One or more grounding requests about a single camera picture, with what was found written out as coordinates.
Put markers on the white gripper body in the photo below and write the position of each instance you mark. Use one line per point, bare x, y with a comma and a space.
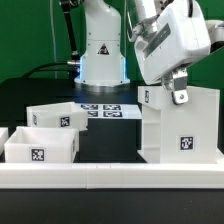
182, 39

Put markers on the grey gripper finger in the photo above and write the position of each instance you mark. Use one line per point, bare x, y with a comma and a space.
176, 83

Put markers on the white drawer cabinet box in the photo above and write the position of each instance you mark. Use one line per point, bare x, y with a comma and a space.
186, 133

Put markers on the white drawer front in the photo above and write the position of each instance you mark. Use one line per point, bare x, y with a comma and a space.
42, 145

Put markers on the white drawer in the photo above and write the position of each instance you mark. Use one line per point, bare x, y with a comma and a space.
42, 145
59, 115

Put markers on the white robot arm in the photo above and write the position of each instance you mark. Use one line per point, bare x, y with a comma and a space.
102, 64

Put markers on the white drawer rear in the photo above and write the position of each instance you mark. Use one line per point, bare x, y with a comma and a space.
59, 115

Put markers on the white sheet with markers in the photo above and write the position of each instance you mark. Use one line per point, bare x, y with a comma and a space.
112, 111

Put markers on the white block at left edge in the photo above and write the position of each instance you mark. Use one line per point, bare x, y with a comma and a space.
3, 138

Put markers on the white L-shaped border wall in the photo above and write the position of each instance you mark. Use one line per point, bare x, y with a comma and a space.
111, 176

